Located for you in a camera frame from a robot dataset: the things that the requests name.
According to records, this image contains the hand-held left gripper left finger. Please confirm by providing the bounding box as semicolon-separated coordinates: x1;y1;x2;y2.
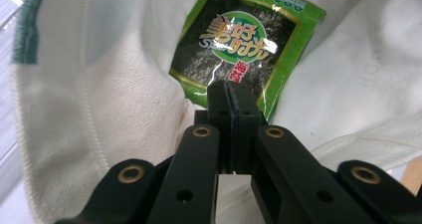
145;80;234;224

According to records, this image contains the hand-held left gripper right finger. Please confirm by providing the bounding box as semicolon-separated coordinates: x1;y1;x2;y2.
228;81;377;224

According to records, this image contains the white patterned tote bag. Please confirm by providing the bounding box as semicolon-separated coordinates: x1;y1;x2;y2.
10;0;422;224

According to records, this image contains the green seaweed snack packet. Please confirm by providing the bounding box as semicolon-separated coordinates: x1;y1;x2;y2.
167;0;328;124

